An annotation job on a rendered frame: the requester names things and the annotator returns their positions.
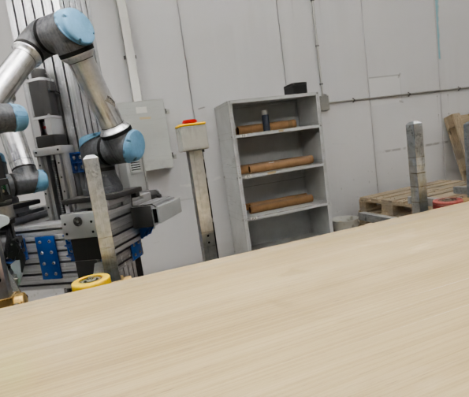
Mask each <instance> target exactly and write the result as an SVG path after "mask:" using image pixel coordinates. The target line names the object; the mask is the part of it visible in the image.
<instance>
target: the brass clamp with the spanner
mask: <svg viewBox="0 0 469 397"><path fill-rule="evenodd" d="M26 302H28V297H27V295H26V293H25V292H21V293H17V292H16V291H15V292H13V293H12V295H11V296H10V297H9V298H5V299H0V309H1V308H4V307H8V306H14V305H18V304H21V303H26Z"/></svg>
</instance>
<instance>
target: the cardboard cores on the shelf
mask: <svg viewBox="0 0 469 397"><path fill-rule="evenodd" d="M295 127H296V120H288V121H276V122H270V130H278V129H283V128H295ZM252 132H263V126H262V124H250V125H244V126H237V127H236V135H240V134H246V133H252ZM313 162H314V157H313V156H312V155H308V156H299V157H294V158H285V159H279V160H274V161H264V162H259V163H253V164H248V165H241V166H240V169H241V174H246V173H250V174H251V173H260V172H265V171H270V170H276V169H285V168H291V167H296V166H301V165H310V164H311V163H313ZM313 200H314V198H313V195H312V194H310V195H308V194H307V193H303V194H298V195H290V196H285V197H281V198H273V199H268V200H264V201H259V202H251V203H246V204H245V205H246V210H249V213H250V214H252V213H259V212H263V211H267V210H275V209H279V208H283V207H287V206H294V205H299V204H303V203H307V202H313Z"/></svg>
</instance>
